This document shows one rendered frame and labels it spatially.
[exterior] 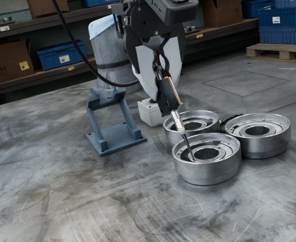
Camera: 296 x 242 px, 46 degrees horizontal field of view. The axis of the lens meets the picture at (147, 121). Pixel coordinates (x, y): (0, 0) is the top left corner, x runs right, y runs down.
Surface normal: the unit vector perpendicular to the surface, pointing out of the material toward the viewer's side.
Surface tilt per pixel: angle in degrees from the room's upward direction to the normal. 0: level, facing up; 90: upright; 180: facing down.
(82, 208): 0
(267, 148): 90
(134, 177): 0
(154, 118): 90
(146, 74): 90
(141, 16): 90
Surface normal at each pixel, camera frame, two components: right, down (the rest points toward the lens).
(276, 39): -0.85, 0.33
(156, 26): 0.38, 0.26
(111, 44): 0.04, 0.37
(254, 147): -0.33, 0.39
